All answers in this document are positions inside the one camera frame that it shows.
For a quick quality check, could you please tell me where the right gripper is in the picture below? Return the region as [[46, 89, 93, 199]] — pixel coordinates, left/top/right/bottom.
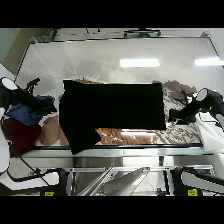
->
[[167, 107, 198, 126]]

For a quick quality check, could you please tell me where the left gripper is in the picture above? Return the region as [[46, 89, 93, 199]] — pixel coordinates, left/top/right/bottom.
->
[[32, 97, 58, 115]]

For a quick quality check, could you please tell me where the black T-shirt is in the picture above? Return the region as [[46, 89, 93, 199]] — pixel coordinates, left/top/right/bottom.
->
[[58, 79, 167, 156]]

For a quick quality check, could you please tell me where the blue garment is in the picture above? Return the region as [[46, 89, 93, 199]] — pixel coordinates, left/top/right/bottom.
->
[[4, 95, 56, 128]]

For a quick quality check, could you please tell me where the white garment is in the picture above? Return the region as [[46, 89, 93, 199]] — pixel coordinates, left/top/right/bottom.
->
[[194, 111, 224, 155]]

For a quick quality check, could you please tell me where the dark red garment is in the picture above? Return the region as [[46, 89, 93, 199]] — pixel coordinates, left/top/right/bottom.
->
[[1, 117, 43, 158]]

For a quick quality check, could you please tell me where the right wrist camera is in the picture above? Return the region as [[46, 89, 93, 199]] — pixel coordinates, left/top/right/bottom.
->
[[181, 91, 197, 106]]

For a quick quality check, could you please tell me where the black cable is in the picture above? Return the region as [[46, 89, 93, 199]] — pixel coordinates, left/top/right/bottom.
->
[[18, 156, 46, 178]]

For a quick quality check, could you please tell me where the silver frame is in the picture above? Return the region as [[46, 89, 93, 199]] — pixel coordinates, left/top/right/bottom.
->
[[14, 31, 224, 197]]

